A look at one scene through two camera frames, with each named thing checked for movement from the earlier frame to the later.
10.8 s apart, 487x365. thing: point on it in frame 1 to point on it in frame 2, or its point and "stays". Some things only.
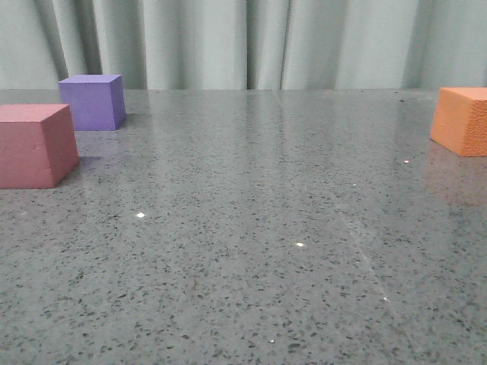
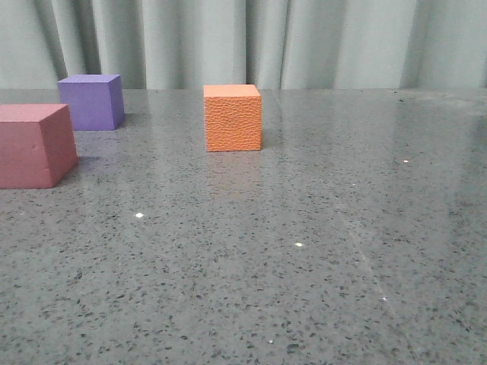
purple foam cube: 97,101 stays
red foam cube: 38,148 stays
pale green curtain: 246,44 stays
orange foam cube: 459,120 to 233,117
